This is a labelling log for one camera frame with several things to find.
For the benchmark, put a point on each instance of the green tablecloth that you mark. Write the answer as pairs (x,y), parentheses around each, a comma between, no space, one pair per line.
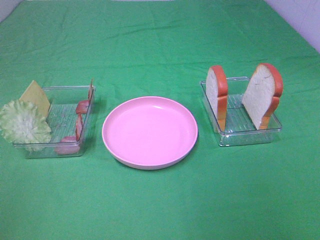
(132,49)

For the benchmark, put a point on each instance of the pink round plate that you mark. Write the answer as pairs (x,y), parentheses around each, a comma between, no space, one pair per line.
(149,132)

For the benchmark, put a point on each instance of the clear left plastic tray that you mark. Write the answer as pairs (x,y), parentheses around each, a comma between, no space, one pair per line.
(62,121)

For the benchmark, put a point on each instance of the green lettuce leaf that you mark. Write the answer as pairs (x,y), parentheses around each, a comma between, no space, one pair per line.
(22,123)

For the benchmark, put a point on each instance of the clear right plastic tray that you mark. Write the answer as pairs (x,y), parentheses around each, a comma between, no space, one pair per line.
(239,129)

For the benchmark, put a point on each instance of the bacon strip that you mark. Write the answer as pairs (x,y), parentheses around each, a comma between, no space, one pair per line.
(70,144)
(82,106)

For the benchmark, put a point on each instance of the yellow cheese slice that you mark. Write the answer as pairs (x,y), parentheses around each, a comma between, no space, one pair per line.
(36,95)

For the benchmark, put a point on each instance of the toast slice with red crust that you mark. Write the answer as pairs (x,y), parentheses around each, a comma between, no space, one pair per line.
(217,93)

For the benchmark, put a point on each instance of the clear plastic tray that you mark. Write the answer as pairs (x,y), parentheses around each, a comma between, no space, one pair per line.
(62,121)
(239,129)

